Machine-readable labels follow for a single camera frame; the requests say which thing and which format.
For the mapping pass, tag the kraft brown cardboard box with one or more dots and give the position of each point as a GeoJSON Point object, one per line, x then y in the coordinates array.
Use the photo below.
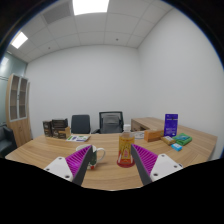
{"type": "Point", "coordinates": [65, 133]}

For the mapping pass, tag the black mesh office chair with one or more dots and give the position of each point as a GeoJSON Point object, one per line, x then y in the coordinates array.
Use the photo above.
{"type": "Point", "coordinates": [111, 122]}

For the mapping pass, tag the black leather sofa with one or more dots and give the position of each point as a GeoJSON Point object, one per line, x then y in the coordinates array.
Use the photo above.
{"type": "Point", "coordinates": [6, 143]}

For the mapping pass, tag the small light blue box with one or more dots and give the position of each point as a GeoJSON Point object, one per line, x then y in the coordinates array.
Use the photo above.
{"type": "Point", "coordinates": [177, 147]}

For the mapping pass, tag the wooden side desk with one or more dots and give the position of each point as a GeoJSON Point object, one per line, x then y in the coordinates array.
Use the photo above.
{"type": "Point", "coordinates": [146, 122]}

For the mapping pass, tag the orange wooden box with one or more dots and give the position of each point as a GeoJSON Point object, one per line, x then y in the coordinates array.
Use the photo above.
{"type": "Point", "coordinates": [154, 135]}

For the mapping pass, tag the grey ceiling air vent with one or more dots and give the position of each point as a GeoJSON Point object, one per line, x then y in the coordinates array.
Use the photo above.
{"type": "Point", "coordinates": [56, 13]}

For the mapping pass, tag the dark grey office chair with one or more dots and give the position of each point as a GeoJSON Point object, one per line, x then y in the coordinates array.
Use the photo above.
{"type": "Point", "coordinates": [80, 124]}

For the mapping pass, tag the white printed leaflet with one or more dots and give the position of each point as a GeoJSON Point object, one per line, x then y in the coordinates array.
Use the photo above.
{"type": "Point", "coordinates": [78, 138]}

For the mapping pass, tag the large square ceiling light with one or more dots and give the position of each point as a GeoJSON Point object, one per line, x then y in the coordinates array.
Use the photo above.
{"type": "Point", "coordinates": [90, 6]}

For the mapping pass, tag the flat green box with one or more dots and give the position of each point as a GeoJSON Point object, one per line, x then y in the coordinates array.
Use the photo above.
{"type": "Point", "coordinates": [182, 139]}

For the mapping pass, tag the small square ceiling light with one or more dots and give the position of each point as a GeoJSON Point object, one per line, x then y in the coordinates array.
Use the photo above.
{"type": "Point", "coordinates": [19, 40]}

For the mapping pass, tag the small tan box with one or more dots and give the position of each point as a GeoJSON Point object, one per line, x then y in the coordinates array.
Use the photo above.
{"type": "Point", "coordinates": [168, 140]}

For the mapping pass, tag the yellow-labelled tea drink bottle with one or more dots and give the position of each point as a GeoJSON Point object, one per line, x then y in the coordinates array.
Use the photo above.
{"type": "Point", "coordinates": [125, 146]}

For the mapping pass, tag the purple upright box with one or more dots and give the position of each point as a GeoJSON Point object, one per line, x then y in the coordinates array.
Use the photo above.
{"type": "Point", "coordinates": [171, 125]}

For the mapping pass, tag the white paper sheet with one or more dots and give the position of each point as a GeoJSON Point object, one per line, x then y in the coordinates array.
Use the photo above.
{"type": "Point", "coordinates": [139, 135]}

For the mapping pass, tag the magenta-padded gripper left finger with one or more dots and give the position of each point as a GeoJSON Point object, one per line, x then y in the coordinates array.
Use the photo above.
{"type": "Point", "coordinates": [78, 160]}

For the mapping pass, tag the green white-lined mug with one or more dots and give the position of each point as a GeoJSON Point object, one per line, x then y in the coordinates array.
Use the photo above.
{"type": "Point", "coordinates": [93, 160]}

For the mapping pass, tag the wooden glass-door shelf cabinet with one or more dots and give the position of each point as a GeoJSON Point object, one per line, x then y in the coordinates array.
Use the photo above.
{"type": "Point", "coordinates": [20, 128]}

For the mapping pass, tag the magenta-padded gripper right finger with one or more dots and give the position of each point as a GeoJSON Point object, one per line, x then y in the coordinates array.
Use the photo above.
{"type": "Point", "coordinates": [146, 159]}

